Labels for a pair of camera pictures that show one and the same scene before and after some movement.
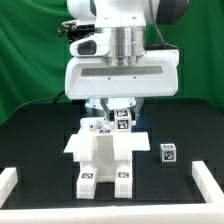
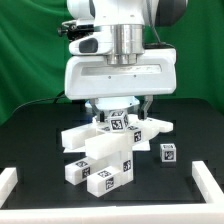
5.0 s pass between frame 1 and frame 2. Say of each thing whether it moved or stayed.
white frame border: stayed
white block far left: stayed
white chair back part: moved
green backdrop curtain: stayed
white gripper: stayed
